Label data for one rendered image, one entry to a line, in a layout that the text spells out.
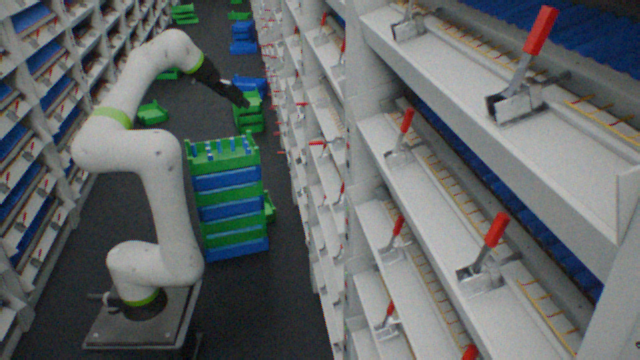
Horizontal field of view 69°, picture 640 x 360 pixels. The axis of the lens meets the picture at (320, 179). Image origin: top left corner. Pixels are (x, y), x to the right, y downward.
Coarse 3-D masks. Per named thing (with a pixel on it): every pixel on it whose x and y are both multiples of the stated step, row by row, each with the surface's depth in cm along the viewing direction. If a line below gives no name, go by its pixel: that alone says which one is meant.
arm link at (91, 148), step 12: (96, 108) 130; (108, 108) 129; (96, 120) 125; (108, 120) 126; (120, 120) 128; (84, 132) 121; (96, 132) 121; (108, 132) 122; (72, 144) 121; (84, 144) 119; (96, 144) 119; (108, 144) 119; (72, 156) 121; (84, 156) 119; (96, 156) 119; (108, 156) 120; (84, 168) 122; (96, 168) 122; (108, 168) 122
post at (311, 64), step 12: (312, 0) 141; (324, 0) 142; (300, 24) 152; (300, 36) 155; (312, 60) 151; (312, 108) 159; (312, 120) 161; (312, 156) 169; (312, 168) 171; (312, 204) 179; (312, 240) 188; (312, 252) 192; (312, 264) 195; (312, 276) 200
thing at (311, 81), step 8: (312, 72) 153; (320, 72) 153; (304, 80) 153; (312, 80) 154; (320, 80) 152; (312, 88) 155; (320, 88) 153; (312, 96) 150; (320, 96) 147; (312, 104) 144; (320, 112) 138; (328, 112) 136; (320, 120) 134; (328, 120) 132; (336, 120) 130; (328, 128) 128; (336, 128) 126; (328, 136) 124; (328, 144) 121; (336, 152) 116; (344, 152) 115; (336, 160) 113; (344, 160) 112; (344, 168) 102; (344, 176) 103
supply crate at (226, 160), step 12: (204, 144) 213; (228, 144) 217; (240, 144) 219; (252, 144) 216; (192, 156) 211; (204, 156) 211; (216, 156) 211; (228, 156) 211; (240, 156) 200; (252, 156) 201; (192, 168) 195; (204, 168) 197; (216, 168) 199; (228, 168) 201
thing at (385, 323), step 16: (368, 256) 104; (352, 272) 105; (368, 272) 105; (368, 288) 101; (384, 288) 99; (368, 304) 98; (384, 304) 96; (368, 320) 94; (384, 320) 89; (400, 320) 89; (384, 336) 90; (400, 336) 89; (384, 352) 87; (400, 352) 86
